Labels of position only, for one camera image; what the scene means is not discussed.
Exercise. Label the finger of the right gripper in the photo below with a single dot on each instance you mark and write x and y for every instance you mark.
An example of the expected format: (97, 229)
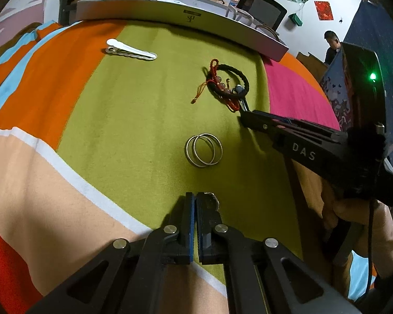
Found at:
(263, 121)
(331, 136)

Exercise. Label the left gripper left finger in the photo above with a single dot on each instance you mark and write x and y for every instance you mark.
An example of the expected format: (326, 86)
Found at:
(179, 227)

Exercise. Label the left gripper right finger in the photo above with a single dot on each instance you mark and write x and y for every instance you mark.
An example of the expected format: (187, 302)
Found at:
(207, 218)

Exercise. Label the silver bangle rings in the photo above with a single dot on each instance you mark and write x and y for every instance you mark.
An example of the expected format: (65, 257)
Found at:
(203, 150)

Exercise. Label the person's right hand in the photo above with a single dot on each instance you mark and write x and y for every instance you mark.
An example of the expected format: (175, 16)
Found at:
(376, 238)

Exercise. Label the brown cardboard box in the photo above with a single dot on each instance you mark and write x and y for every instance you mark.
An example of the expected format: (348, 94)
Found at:
(313, 64)

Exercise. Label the person in dark jacket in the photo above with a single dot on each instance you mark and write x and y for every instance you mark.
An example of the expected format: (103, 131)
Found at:
(334, 46)

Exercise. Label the dark blue patterned fabric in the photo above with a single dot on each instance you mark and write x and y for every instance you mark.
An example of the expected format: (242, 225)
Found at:
(372, 29)

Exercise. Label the black mesh office chair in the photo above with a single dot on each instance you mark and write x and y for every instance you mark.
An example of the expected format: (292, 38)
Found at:
(268, 12)

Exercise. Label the grey cardboard box lid tray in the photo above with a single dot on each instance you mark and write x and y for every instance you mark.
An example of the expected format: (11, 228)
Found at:
(201, 15)

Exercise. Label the multicolour striped bed blanket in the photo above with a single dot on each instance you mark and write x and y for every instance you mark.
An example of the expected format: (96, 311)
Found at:
(95, 146)

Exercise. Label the white hair clip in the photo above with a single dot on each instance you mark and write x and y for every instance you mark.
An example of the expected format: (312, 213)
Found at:
(115, 47)

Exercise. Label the green pouch on wall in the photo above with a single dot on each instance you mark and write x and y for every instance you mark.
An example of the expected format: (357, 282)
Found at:
(295, 19)

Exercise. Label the red paper on wall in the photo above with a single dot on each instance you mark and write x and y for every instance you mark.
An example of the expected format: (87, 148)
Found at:
(324, 11)

